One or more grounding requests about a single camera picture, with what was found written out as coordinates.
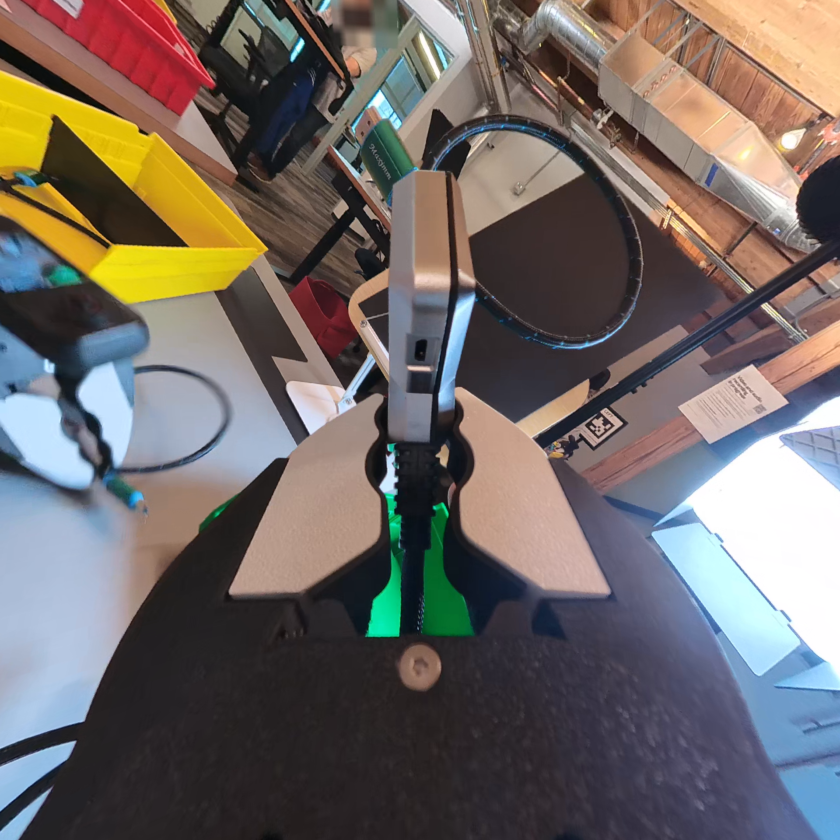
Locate black bin divider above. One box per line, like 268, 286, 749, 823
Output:
40, 119, 185, 248

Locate white paper sign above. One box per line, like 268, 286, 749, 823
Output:
679, 364, 788, 445

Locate black braided hub cable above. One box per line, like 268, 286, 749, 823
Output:
0, 444, 441, 817

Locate black metal pole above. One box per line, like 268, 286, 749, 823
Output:
532, 243, 840, 447

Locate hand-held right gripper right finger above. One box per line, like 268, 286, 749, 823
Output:
444, 389, 611, 605

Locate wooden beam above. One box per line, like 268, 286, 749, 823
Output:
578, 322, 840, 493

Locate silver air duct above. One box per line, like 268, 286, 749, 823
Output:
525, 0, 821, 250

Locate braided hdmi cable green plugs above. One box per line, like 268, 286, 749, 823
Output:
99, 116, 644, 513

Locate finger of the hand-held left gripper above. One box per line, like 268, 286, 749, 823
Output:
0, 381, 82, 493
77, 357, 139, 484

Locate green banner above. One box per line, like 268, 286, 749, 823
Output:
357, 125, 414, 198

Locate bright white panel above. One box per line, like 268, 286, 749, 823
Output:
653, 394, 840, 697

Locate yellow plastic bin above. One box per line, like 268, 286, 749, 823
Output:
0, 69, 267, 305

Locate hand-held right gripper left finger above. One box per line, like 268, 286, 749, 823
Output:
230, 394, 395, 605

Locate grey hdmi hub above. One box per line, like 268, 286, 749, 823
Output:
388, 168, 476, 443

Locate green plastic bin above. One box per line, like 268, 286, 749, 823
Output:
197, 493, 476, 637

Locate red plastic bin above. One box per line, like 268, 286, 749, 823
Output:
20, 0, 215, 116

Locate red bag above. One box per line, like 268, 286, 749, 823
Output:
289, 276, 358, 358

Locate black white marker sign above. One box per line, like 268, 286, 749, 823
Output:
578, 407, 628, 450

